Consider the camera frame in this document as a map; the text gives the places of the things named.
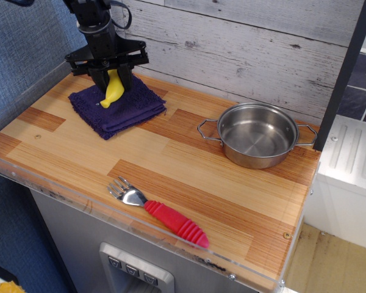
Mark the yellow toy banana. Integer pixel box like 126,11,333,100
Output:
100,70,124,109

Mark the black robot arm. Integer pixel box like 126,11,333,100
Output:
65,1,149,92

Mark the folded purple cloth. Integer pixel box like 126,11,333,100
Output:
69,76,166,140

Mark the black vertical post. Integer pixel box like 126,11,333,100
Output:
313,1,366,151

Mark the yellow object bottom corner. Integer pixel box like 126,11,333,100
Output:
0,281,26,293

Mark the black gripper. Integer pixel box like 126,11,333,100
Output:
65,23,149,93

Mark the fork with red handle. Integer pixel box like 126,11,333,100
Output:
107,176,209,248

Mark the silver toy fridge cabinet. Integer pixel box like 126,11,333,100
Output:
31,191,253,292

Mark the white toy sink unit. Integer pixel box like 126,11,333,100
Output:
304,115,366,248

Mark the stainless steel pot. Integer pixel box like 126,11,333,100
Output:
197,102,318,169

